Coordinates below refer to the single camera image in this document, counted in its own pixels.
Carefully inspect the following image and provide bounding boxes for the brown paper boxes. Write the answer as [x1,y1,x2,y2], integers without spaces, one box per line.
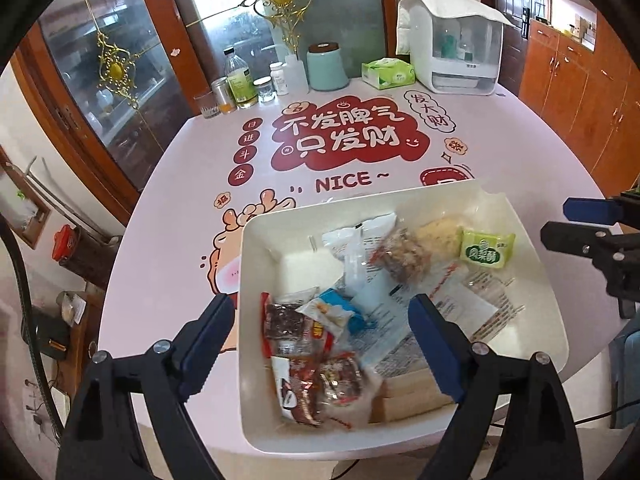
[370,392,458,423]

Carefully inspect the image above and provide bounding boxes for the green tissue pack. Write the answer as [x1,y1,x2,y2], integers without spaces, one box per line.
[361,57,417,88]

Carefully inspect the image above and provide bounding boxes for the black cable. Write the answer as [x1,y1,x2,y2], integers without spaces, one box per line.
[0,220,66,441]

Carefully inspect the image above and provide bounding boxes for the translucent plastic bottle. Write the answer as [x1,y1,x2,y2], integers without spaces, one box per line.
[285,52,310,93]

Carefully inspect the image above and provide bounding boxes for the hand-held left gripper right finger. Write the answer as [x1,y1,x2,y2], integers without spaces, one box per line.
[407,294,583,480]

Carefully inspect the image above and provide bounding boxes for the dark brown snack packet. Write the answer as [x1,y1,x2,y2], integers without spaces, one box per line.
[261,292,308,356]

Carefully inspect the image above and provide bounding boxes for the red plastic container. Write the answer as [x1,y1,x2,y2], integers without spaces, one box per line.
[52,225,81,263]

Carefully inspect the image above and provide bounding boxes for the silver white snack packet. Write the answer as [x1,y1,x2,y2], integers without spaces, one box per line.
[322,214,398,291]

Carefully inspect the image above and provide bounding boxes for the metal tin can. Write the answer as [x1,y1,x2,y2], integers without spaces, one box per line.
[211,77,238,113]

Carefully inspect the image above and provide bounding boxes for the clear nut bar packet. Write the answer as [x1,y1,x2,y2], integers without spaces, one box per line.
[372,227,433,286]

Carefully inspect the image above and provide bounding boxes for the green snack packet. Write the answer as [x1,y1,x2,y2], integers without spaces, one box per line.
[459,227,516,272]

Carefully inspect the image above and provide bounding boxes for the glass bottle with green liquid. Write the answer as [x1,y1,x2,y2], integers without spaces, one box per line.
[222,47,260,109]

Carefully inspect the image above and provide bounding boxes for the wooden glass sliding door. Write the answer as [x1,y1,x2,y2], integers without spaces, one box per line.
[165,0,441,81]
[10,0,211,211]

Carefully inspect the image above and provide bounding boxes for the white pill bottle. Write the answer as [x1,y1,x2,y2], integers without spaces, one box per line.
[270,62,291,96]

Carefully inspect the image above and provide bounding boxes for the dark red white packet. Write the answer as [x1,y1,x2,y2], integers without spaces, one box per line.
[270,355,326,426]

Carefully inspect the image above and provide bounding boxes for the open wall shelf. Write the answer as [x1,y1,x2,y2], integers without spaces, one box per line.
[532,0,601,53]

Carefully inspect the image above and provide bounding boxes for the wooden cabinet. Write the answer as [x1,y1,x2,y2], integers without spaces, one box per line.
[517,10,640,201]

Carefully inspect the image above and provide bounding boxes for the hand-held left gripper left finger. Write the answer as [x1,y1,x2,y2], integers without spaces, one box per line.
[55,292,236,480]

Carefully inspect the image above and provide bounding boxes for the white rectangular tray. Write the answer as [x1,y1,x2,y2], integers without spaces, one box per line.
[240,177,571,453]

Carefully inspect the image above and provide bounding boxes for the clear packet with red print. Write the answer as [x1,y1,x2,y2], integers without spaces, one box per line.
[430,265,516,346]

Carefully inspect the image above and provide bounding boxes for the small red snack packet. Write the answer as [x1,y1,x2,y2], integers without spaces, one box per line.
[307,320,336,356]

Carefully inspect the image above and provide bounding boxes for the red clear snack packet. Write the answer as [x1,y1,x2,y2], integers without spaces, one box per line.
[317,352,371,406]

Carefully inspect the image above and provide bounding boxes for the dark brown entry door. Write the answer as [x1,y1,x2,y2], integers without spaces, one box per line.
[492,0,533,96]

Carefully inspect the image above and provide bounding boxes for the clear drinking glass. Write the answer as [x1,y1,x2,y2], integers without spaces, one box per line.
[194,91,221,120]

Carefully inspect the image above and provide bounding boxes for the white countertop cabinet appliance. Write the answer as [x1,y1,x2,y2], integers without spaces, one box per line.
[397,0,506,96]

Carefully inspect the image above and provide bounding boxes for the small blue snack packet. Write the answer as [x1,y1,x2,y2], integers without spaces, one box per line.
[300,287,371,338]

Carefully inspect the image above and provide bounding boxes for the teal canister with brown lid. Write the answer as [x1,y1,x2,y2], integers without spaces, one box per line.
[306,43,350,92]

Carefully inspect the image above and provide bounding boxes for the light blue snack packet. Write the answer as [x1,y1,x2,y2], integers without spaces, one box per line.
[347,277,426,376]

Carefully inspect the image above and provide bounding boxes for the black device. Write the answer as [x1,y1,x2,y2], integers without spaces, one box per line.
[32,310,71,361]

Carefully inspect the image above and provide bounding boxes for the yellow noodle snack packet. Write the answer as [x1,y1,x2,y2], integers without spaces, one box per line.
[415,215,466,261]

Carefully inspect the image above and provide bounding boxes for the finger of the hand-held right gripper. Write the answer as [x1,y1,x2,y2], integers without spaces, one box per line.
[540,220,640,301]
[562,192,640,227]

